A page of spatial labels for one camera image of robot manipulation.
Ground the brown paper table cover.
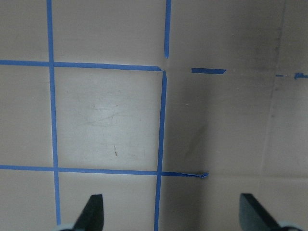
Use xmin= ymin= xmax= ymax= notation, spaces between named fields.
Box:
xmin=0 ymin=0 xmax=308 ymax=231

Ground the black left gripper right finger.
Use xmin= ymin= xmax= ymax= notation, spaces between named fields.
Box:
xmin=240 ymin=193 xmax=282 ymax=231

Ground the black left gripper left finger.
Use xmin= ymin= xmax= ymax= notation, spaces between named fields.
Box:
xmin=72 ymin=194 xmax=104 ymax=231

